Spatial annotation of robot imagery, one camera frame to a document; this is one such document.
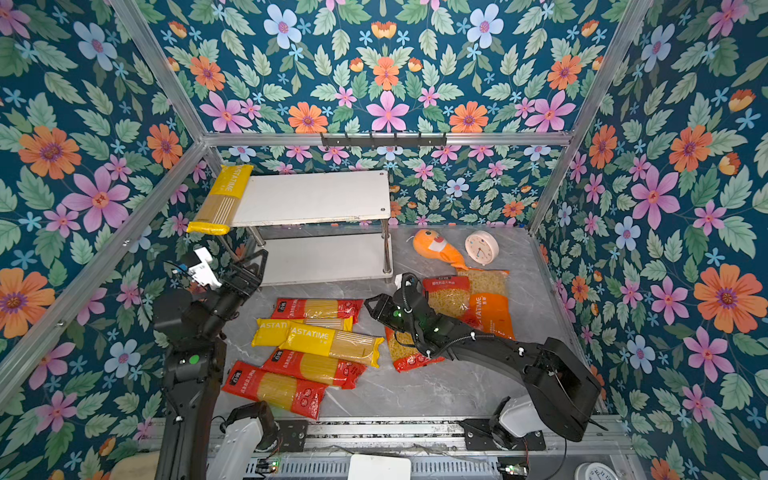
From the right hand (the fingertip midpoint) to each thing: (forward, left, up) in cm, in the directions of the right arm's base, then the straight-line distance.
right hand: (366, 303), depth 78 cm
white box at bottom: (-34, -4, -13) cm, 37 cm away
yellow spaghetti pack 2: (-5, +5, -16) cm, 17 cm away
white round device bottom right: (-35, -53, -15) cm, 65 cm away
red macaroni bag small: (+10, -24, -13) cm, 29 cm away
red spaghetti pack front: (-18, +22, -16) cm, 33 cm away
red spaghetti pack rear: (+7, +28, -14) cm, 32 cm away
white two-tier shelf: (+48, +26, -19) cm, 58 cm away
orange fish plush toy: (+30, -19, -10) cm, 37 cm away
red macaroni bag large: (-9, -11, -15) cm, 20 cm away
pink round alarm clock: (+29, -38, -11) cm, 49 cm away
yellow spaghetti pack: (+19, +37, +19) cm, 45 cm away
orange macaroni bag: (+9, -37, -15) cm, 41 cm away
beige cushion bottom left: (-34, +50, -13) cm, 62 cm away
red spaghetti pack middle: (-12, +14, -16) cm, 24 cm away
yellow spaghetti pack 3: (0, +31, -16) cm, 35 cm away
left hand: (+1, +20, +20) cm, 28 cm away
